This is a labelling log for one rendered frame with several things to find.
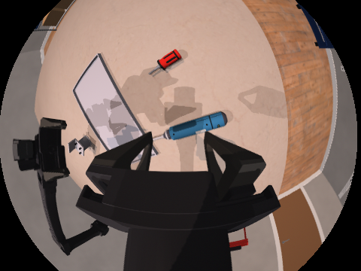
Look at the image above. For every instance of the red screwdriver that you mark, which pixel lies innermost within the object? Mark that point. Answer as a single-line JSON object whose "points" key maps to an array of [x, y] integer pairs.
{"points": [[167, 60]]}

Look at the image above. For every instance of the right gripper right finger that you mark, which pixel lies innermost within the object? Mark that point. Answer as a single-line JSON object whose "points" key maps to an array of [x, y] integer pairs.
{"points": [[242, 166]]}

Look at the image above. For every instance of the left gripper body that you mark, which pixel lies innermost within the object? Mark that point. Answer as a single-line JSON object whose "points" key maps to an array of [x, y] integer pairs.
{"points": [[51, 144]]}

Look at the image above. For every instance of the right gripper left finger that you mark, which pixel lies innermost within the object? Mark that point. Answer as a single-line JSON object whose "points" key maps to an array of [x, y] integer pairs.
{"points": [[121, 156]]}

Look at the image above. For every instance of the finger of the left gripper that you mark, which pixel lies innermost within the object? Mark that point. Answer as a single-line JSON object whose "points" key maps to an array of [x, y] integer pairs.
{"points": [[50, 123], [49, 175]]}

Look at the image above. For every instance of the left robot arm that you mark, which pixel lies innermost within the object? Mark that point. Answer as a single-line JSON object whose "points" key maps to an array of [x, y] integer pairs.
{"points": [[23, 153]]}

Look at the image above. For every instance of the grey l-shaped bracket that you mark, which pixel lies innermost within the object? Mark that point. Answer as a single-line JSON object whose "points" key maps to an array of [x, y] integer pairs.
{"points": [[71, 146]]}

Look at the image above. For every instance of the dark blue electric screwdriver barrel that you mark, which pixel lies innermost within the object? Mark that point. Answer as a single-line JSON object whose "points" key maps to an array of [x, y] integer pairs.
{"points": [[196, 126]]}

